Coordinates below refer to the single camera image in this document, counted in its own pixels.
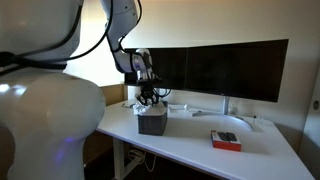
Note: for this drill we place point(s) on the round door knob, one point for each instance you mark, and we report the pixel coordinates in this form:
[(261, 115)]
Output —
[(316, 105)]

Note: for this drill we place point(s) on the grey fabric basket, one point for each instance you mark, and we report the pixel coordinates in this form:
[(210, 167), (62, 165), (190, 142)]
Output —
[(152, 125)]

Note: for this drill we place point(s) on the light wooden side table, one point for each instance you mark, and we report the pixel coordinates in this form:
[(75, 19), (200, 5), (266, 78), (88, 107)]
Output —
[(115, 93)]

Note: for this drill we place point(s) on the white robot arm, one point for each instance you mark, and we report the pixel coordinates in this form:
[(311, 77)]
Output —
[(46, 113)]

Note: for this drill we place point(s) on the grey door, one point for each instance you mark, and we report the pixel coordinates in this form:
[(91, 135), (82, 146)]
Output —
[(310, 143)]

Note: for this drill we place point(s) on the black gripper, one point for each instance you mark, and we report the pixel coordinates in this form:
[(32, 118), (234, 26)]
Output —
[(148, 88)]

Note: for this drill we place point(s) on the white flat desk device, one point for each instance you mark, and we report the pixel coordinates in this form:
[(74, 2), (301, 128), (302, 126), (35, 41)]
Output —
[(178, 107)]

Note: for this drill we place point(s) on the white desk leg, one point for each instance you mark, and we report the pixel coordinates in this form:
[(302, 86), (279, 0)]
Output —
[(117, 156)]

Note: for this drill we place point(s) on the larger black monitor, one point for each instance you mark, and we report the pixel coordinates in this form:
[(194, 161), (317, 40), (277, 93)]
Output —
[(240, 70)]

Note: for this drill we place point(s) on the small clear desk item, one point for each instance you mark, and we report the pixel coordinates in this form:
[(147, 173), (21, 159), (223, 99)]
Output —
[(257, 120)]

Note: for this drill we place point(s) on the smaller black monitor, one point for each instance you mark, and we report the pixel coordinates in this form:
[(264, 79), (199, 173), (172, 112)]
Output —
[(173, 68)]

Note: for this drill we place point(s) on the curved silver monitor stand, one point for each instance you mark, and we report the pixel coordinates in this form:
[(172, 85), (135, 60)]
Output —
[(226, 106)]

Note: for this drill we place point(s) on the red white controller box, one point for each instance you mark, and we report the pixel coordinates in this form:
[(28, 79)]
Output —
[(226, 142)]

